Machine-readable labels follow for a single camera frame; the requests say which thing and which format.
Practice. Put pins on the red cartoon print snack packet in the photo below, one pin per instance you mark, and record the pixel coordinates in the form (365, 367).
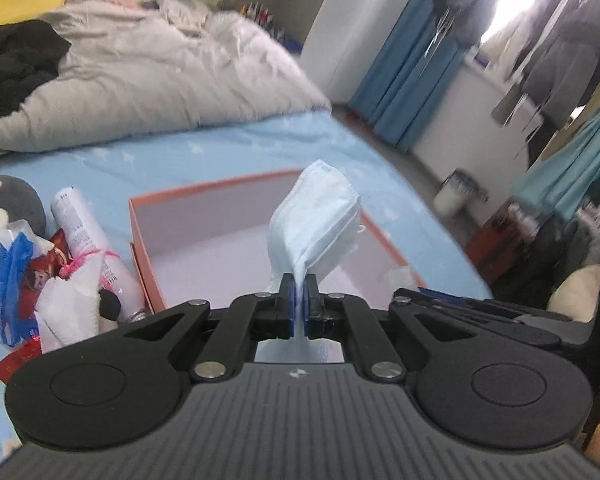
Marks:
(40, 275)

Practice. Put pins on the light blue face mask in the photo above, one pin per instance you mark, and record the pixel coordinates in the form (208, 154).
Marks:
(315, 215)

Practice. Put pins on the orange cardboard box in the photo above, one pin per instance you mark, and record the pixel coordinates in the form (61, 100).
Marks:
(205, 240)

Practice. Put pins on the white paper towel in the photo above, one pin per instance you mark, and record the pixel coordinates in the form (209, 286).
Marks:
(65, 310)

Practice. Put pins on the grey penguin plush toy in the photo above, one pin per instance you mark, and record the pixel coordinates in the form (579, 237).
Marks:
(15, 200)

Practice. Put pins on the red storage box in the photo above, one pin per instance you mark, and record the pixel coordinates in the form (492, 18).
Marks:
(495, 245)

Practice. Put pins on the dark grey hanging jacket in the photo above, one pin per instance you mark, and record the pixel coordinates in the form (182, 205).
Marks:
(565, 55)

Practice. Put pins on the teal hanging garment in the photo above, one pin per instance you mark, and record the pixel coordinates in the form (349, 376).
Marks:
(575, 160)

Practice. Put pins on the blue tissue packet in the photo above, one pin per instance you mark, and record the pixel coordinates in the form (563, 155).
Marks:
(7, 280)

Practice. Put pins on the blue star print bed sheet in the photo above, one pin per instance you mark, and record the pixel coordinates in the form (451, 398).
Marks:
(230, 150)

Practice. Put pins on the white trash bin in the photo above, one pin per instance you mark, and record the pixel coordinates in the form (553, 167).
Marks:
(455, 192)

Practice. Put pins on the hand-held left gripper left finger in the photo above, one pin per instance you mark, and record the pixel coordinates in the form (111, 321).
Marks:
(289, 305)

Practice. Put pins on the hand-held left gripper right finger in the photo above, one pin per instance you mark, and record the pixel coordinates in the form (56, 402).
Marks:
(310, 305)

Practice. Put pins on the light grey duvet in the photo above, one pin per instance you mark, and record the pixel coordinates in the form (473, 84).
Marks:
(155, 75)

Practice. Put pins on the black clothing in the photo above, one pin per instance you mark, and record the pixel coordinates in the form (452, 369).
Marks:
(15, 60)

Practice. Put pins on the blue curtain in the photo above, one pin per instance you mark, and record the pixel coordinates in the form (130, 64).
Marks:
(405, 60)

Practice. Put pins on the white wardrobe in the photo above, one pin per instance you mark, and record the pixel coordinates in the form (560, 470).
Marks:
(350, 25)

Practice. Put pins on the small red snack packet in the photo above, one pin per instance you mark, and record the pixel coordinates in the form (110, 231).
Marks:
(12, 360)

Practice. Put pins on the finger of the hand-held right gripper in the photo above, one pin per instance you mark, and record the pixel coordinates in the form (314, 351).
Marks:
(480, 305)

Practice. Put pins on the white spray bottle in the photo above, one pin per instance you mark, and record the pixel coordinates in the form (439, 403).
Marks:
(80, 225)

